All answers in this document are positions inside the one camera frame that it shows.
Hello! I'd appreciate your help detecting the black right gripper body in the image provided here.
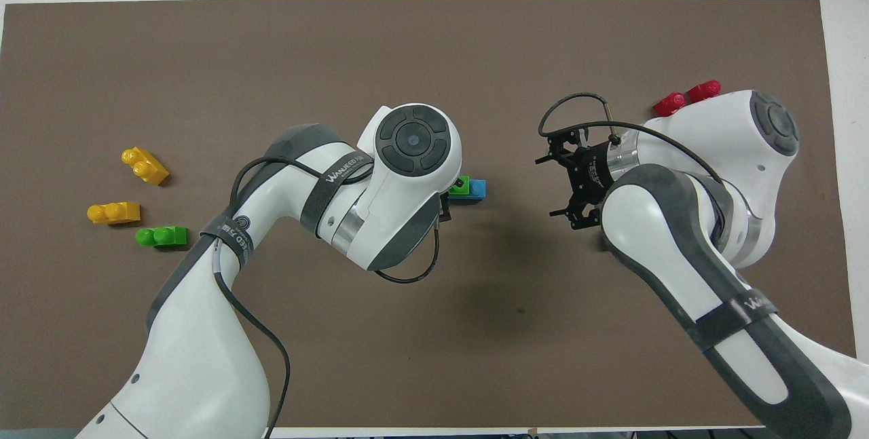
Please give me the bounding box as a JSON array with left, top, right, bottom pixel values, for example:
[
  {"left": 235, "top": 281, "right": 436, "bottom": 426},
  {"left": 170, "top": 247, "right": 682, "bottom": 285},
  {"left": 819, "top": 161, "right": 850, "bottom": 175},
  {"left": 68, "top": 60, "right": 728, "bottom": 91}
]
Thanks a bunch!
[{"left": 569, "top": 142, "right": 615, "bottom": 219}]

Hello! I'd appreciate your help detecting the blue three-stud toy block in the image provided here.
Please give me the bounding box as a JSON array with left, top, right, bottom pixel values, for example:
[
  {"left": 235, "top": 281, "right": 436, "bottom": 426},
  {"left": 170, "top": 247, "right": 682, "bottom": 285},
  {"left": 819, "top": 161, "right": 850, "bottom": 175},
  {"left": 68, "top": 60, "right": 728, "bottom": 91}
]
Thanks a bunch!
[{"left": 449, "top": 179, "right": 487, "bottom": 203}]

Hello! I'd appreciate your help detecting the red one-stud toy block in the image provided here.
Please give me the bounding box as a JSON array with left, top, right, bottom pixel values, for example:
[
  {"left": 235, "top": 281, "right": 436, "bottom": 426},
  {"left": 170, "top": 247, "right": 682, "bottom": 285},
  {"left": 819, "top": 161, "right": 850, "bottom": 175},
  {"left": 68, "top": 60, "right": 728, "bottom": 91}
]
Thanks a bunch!
[
  {"left": 652, "top": 92, "right": 686, "bottom": 118},
  {"left": 686, "top": 79, "right": 722, "bottom": 104}
]

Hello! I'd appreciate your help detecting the yellow two-stud toy block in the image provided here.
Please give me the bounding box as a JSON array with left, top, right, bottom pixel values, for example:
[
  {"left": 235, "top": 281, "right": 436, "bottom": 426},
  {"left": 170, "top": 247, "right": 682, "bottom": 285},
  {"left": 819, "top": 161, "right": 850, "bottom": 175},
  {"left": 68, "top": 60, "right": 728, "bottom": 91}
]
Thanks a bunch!
[
  {"left": 87, "top": 202, "right": 141, "bottom": 225},
  {"left": 121, "top": 147, "right": 170, "bottom": 187}
]

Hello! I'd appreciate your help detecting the brown table mat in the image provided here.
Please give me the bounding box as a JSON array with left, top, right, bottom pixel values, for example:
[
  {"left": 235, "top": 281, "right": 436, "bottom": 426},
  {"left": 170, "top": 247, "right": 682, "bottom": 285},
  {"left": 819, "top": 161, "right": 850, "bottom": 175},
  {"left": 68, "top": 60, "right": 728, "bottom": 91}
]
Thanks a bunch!
[{"left": 0, "top": 0, "right": 864, "bottom": 430}]

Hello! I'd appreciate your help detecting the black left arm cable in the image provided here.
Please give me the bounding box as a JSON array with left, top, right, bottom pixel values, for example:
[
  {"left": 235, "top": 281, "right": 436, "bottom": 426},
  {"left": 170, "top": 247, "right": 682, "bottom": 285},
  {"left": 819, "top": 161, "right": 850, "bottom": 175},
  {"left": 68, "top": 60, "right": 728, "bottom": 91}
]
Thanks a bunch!
[{"left": 212, "top": 156, "right": 442, "bottom": 439}]

